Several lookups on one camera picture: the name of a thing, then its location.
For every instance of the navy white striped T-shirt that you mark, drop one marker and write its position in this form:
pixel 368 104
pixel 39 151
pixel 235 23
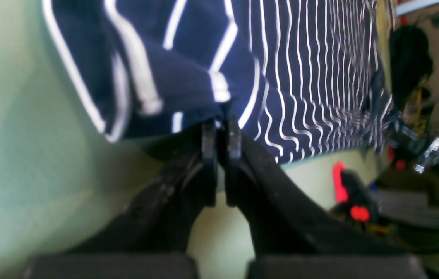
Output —
pixel 302 77

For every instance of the blue orange centre clamp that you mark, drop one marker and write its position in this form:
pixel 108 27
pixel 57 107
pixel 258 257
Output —
pixel 352 196

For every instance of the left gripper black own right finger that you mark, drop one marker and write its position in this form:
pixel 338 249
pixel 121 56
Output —
pixel 283 219

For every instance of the light green table cloth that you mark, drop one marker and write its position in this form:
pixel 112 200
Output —
pixel 61 180

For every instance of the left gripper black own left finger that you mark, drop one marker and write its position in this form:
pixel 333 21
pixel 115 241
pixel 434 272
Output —
pixel 160 218

